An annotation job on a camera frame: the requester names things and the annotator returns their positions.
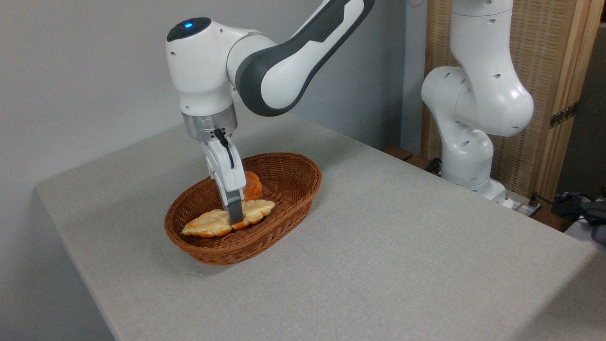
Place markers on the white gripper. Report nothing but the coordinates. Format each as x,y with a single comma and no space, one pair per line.
225,170

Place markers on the pale braided bread loaf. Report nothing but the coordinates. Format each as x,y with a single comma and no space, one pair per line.
210,225

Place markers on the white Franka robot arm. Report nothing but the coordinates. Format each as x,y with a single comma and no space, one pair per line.
478,94

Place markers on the small orange bread roll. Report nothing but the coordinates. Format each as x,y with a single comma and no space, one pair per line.
253,185

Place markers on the brown wicker basket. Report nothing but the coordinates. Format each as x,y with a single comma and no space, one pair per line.
284,189

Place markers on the dark metal screen hinge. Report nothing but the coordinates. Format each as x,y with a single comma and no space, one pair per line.
563,115

